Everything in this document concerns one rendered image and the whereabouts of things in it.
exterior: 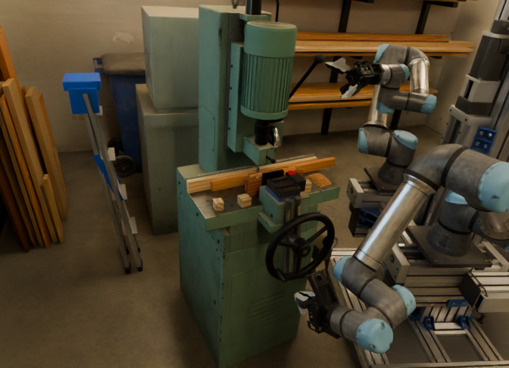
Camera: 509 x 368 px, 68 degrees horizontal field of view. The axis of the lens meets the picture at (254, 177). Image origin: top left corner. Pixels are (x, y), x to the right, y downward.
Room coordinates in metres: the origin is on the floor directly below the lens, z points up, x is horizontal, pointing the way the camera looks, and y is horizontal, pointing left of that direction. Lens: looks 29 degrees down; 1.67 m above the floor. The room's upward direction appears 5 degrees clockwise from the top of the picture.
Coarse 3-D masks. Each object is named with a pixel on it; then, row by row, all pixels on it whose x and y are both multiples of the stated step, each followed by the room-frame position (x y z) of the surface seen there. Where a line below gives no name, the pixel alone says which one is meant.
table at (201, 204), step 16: (304, 176) 1.42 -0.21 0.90; (192, 192) 1.22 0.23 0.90; (208, 192) 1.22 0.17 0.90; (224, 192) 1.23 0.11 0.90; (240, 192) 1.24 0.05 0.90; (320, 192) 1.31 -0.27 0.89; (336, 192) 1.35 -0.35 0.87; (192, 208) 1.16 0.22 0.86; (208, 208) 1.12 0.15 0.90; (224, 208) 1.13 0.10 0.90; (240, 208) 1.13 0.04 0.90; (256, 208) 1.16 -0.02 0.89; (208, 224) 1.06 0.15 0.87; (224, 224) 1.09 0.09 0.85; (272, 224) 1.09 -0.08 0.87
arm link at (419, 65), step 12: (408, 60) 1.82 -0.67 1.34; (420, 60) 1.77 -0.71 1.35; (420, 72) 1.67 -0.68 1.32; (420, 84) 1.57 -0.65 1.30; (408, 96) 1.48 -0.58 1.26; (420, 96) 1.47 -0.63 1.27; (432, 96) 1.47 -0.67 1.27; (408, 108) 1.47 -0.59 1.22; (420, 108) 1.46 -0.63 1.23; (432, 108) 1.45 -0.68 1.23
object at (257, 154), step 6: (246, 138) 1.39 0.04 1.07; (252, 138) 1.39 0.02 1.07; (246, 144) 1.38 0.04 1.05; (252, 144) 1.34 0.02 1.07; (270, 144) 1.35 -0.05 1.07; (246, 150) 1.37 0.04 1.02; (252, 150) 1.33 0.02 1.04; (258, 150) 1.29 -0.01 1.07; (264, 150) 1.30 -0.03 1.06; (270, 150) 1.31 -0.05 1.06; (252, 156) 1.33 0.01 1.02; (258, 156) 1.29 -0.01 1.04; (264, 156) 1.30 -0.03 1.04; (270, 156) 1.31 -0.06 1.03; (258, 162) 1.29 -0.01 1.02; (264, 162) 1.30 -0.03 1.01; (270, 162) 1.31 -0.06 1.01
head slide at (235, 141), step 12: (240, 48) 1.39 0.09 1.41; (240, 60) 1.39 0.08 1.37; (240, 72) 1.39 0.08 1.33; (240, 84) 1.39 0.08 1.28; (240, 96) 1.39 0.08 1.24; (240, 108) 1.39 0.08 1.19; (228, 120) 1.45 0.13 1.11; (240, 120) 1.39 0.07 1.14; (252, 120) 1.42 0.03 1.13; (228, 132) 1.44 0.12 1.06; (240, 132) 1.39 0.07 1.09; (252, 132) 1.42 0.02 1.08; (228, 144) 1.44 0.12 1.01; (240, 144) 1.40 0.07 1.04
